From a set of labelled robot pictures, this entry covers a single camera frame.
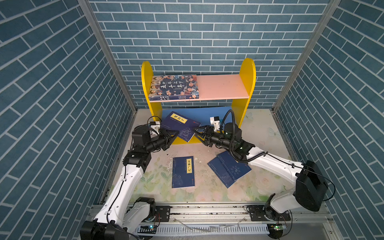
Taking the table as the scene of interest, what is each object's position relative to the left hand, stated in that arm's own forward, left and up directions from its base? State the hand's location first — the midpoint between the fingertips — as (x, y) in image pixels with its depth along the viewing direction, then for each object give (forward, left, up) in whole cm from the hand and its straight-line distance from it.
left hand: (180, 132), depth 71 cm
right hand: (0, -6, +2) cm, 6 cm away
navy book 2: (-9, -23, -28) cm, 38 cm away
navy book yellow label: (+6, -1, -2) cm, 7 cm away
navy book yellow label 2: (-8, -32, -26) cm, 42 cm away
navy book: (-9, 0, -28) cm, 29 cm away
